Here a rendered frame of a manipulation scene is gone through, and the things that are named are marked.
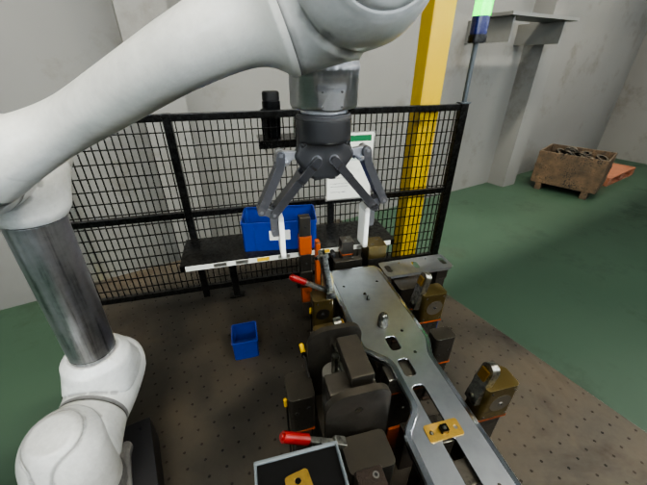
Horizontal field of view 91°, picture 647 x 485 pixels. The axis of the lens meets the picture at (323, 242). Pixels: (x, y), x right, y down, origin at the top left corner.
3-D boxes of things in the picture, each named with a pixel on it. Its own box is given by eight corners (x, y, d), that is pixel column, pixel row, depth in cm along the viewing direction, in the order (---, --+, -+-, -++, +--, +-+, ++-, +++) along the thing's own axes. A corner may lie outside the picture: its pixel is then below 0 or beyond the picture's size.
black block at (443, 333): (447, 395, 112) (466, 335, 97) (422, 402, 110) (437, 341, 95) (439, 383, 117) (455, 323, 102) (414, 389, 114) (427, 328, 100)
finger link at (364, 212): (359, 202, 52) (363, 201, 52) (356, 239, 56) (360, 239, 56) (365, 209, 50) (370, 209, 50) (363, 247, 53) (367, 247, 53)
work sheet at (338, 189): (371, 197, 154) (375, 130, 138) (324, 201, 149) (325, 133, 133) (369, 195, 155) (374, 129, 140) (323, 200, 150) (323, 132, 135)
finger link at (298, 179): (324, 163, 44) (318, 156, 43) (275, 222, 47) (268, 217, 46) (319, 155, 47) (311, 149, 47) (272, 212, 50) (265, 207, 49)
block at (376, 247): (379, 311, 149) (387, 244, 131) (363, 314, 147) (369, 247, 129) (373, 300, 156) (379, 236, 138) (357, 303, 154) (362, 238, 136)
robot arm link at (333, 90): (372, 61, 37) (368, 115, 40) (347, 61, 44) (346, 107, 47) (294, 61, 35) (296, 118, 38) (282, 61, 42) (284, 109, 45)
